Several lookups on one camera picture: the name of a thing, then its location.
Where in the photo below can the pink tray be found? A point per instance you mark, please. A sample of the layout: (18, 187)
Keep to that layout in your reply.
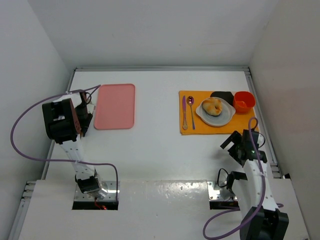
(115, 107)

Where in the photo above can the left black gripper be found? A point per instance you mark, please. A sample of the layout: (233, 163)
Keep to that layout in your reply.
(85, 118)

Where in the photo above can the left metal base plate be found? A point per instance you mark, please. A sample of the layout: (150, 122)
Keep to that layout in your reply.
(107, 193)

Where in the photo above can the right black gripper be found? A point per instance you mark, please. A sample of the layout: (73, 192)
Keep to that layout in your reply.
(233, 145)

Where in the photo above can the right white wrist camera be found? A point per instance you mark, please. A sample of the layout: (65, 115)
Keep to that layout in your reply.
(261, 140)

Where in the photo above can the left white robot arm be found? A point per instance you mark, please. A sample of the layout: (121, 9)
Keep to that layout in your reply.
(66, 120)

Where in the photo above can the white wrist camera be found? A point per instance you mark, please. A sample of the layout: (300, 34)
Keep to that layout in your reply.
(261, 140)
(90, 108)

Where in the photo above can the orange cup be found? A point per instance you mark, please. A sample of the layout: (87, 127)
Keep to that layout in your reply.
(243, 101)

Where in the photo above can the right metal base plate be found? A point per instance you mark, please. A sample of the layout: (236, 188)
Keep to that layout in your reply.
(219, 194)

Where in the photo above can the purple-handled knife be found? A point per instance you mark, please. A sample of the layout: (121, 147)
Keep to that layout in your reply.
(184, 125)

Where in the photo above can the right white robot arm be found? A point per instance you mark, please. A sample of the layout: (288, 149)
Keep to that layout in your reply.
(261, 215)

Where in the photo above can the white plate with handles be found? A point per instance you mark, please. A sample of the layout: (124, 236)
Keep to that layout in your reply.
(223, 119)

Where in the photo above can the purple-handled spoon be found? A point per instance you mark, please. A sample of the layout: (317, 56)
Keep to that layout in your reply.
(190, 102)

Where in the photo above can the black coaster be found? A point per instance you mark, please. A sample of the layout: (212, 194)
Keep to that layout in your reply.
(225, 95)

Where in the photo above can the metal base plate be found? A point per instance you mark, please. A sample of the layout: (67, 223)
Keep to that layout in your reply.
(219, 194)
(107, 193)

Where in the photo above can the round bread roll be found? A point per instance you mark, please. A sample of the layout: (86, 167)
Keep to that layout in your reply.
(212, 106)

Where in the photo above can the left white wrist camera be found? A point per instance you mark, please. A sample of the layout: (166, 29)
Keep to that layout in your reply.
(90, 108)

